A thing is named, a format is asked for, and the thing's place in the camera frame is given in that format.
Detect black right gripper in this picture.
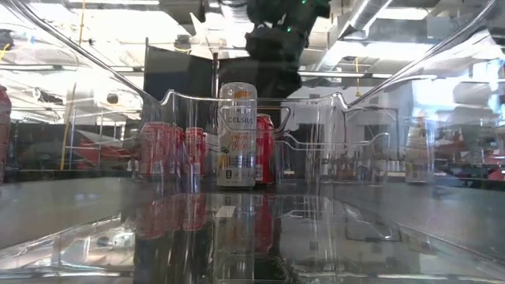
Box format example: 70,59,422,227
244,23,312,99

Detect orange Fanta can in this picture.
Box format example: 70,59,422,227
256,113,276,185

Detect white Celsius energy can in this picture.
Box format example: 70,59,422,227
215,81,259,189

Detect red Coca-Cola can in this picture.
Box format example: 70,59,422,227
184,126,208,178
0,84,13,185
138,121,175,179
173,125,186,178

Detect clear plastic bottle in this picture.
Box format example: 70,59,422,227
405,117,436,185

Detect black folding partition screen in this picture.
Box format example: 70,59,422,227
142,37,282,178

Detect red storage cabinet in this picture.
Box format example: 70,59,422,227
74,129,134,171

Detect yellow cable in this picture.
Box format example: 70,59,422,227
58,0,87,171

